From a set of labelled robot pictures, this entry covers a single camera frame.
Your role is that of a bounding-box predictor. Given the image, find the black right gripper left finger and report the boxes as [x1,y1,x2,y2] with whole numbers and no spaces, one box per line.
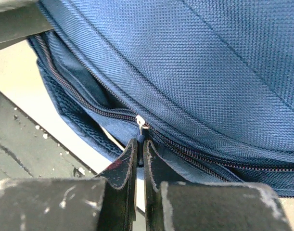
[0,139,138,231]

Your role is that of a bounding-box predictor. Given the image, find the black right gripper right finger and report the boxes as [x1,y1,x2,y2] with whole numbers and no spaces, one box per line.
[143,140,291,231]

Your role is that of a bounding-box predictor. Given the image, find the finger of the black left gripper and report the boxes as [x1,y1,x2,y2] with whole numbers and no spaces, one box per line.
[0,0,52,50]

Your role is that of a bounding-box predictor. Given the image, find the navy blue student backpack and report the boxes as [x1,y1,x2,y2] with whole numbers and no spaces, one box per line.
[28,0,294,197]

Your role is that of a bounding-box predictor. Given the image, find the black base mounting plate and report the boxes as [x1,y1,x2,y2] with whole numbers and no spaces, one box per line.
[0,92,96,180]

